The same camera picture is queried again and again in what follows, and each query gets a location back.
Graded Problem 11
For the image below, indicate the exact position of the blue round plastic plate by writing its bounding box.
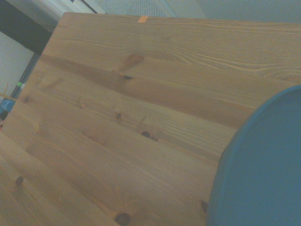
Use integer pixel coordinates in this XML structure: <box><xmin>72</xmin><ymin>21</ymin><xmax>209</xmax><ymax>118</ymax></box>
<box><xmin>206</xmin><ymin>84</ymin><xmax>301</xmax><ymax>226</ymax></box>

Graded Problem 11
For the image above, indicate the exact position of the small blue plastic item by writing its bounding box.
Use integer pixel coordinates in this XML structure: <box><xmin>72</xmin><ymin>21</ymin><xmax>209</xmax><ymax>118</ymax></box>
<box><xmin>0</xmin><ymin>98</ymin><xmax>17</xmax><ymax>113</ymax></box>

